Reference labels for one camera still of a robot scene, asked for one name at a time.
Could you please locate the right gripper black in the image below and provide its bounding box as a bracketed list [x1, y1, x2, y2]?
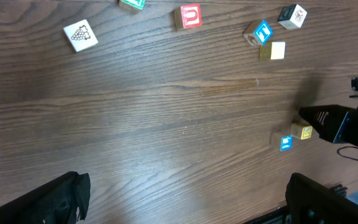
[298, 105, 358, 147]

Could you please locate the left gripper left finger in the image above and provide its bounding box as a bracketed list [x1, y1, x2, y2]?
[0, 171, 91, 224]

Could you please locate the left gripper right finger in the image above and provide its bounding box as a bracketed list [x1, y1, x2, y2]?
[285, 173, 358, 224]

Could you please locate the yellow side picture block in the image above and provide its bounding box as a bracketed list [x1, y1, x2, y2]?
[290, 123, 313, 140]

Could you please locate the white block blue side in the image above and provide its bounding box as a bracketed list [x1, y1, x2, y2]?
[270, 131, 293, 151]

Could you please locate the white block yellow side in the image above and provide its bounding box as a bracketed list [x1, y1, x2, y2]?
[259, 42, 286, 60]

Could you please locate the white picture block dark side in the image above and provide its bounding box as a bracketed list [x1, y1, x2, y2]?
[277, 4, 308, 30]

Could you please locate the blue letter T block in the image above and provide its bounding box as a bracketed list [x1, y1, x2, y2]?
[243, 20, 273, 46]

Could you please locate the white grapes picture block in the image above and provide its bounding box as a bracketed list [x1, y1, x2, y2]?
[63, 19, 98, 52]

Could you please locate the red letter U block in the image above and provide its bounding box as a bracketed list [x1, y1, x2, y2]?
[173, 3, 203, 30]

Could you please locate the green letter R block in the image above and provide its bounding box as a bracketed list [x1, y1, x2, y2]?
[119, 0, 145, 12]

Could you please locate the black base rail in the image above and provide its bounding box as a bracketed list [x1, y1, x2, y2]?
[243, 205, 292, 224]

